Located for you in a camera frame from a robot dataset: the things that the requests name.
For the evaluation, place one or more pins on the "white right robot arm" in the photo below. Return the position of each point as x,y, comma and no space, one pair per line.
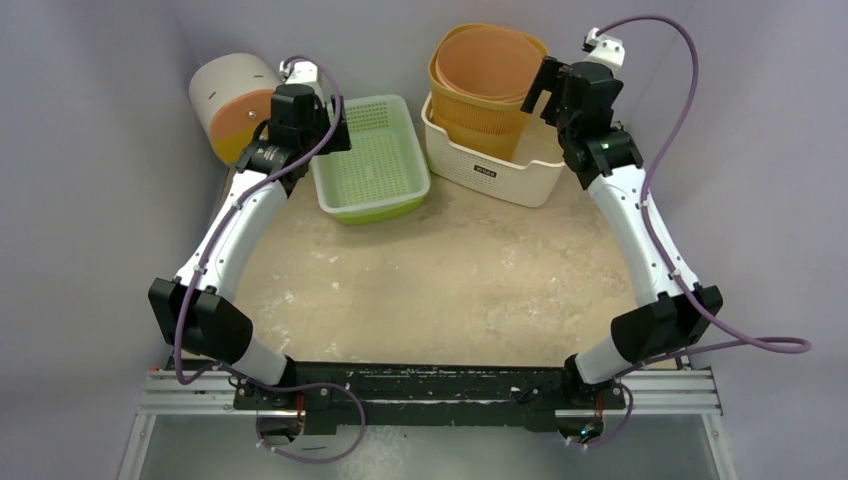
609,166

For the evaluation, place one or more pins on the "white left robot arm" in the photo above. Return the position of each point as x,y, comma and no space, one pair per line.
195,309

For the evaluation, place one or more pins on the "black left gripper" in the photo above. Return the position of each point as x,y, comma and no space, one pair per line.
337,141

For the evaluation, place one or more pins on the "peach round plastic bucket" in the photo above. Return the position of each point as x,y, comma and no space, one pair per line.
488,63

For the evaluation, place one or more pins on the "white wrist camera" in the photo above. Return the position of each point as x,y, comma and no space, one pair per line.
302,72
604,50

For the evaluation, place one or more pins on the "white perforated strainer tray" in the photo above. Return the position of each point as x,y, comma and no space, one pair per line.
385,165

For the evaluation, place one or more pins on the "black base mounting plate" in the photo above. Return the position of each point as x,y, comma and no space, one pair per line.
327,395

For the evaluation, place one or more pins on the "cream perforated storage basket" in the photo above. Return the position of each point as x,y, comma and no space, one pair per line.
528,179

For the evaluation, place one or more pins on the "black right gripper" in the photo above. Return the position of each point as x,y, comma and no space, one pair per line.
549,81

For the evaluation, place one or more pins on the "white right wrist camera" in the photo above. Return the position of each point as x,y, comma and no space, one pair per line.
604,50

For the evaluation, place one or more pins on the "aluminium frame rails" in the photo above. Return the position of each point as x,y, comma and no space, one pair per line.
656,392

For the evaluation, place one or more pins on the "yellow perforated plastic basket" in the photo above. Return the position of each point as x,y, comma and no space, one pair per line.
489,127

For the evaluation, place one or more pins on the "green plastic outer tray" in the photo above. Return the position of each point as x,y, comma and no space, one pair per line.
378,214

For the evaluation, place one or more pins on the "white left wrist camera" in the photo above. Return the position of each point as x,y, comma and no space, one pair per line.
302,72

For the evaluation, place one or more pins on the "white orange cylindrical bin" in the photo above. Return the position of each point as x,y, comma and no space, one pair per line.
231,95

